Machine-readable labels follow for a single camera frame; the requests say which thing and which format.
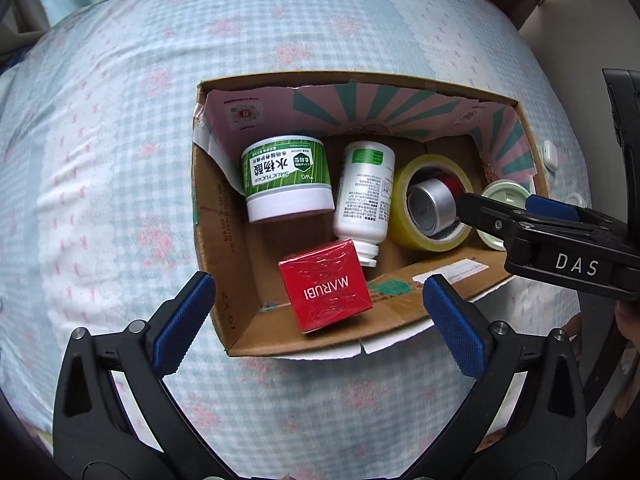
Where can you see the white pill bottle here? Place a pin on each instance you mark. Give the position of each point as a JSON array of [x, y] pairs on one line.
[[362, 200]]

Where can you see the small white jar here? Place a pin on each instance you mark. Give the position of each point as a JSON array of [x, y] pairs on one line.
[[550, 156]]

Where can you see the red box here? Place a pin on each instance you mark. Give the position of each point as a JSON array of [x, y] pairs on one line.
[[325, 285]]

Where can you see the white round lid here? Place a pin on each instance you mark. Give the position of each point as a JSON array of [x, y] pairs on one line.
[[502, 195]]

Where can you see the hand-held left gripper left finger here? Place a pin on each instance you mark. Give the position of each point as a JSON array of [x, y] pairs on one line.
[[182, 325]]

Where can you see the yellow tape roll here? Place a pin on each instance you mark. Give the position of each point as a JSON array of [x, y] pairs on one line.
[[400, 215]]

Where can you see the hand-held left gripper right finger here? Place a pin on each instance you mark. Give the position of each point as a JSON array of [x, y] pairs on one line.
[[452, 330]]

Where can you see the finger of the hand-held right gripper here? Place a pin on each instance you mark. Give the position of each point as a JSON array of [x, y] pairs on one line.
[[482, 210], [550, 207]]

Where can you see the green label white jar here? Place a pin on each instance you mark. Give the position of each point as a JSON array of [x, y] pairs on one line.
[[285, 170]]

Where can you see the cardboard box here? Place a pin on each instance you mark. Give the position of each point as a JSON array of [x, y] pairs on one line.
[[240, 285]]

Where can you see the light blue checked bed sheet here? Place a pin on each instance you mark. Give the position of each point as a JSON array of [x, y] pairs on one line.
[[125, 160]]

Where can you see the person's right hand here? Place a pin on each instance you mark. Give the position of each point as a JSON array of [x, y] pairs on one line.
[[629, 322]]

